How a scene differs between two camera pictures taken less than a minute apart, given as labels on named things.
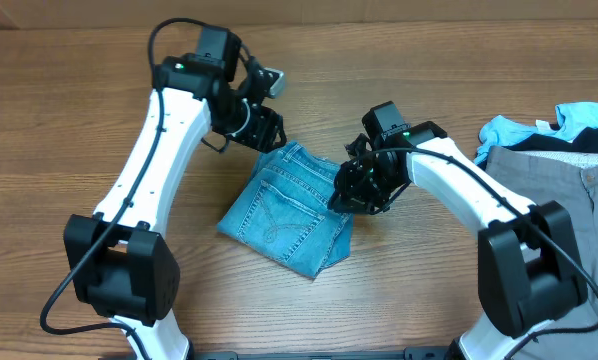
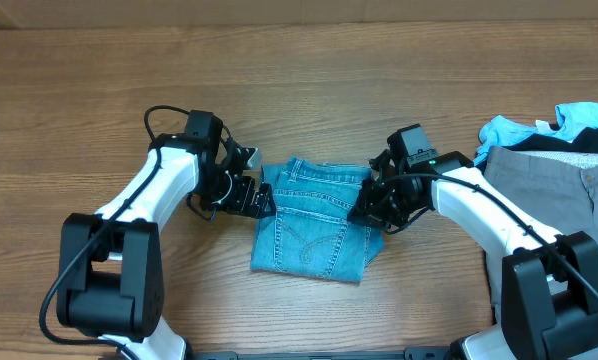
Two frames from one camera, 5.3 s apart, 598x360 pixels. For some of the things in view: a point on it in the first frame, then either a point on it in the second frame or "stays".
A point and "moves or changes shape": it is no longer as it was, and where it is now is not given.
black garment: (588, 140) stays
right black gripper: (353, 198) → (370, 211)
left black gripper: (261, 137) → (240, 203)
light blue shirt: (573, 119) stays
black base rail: (417, 354) stays
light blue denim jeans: (283, 214) moves or changes shape
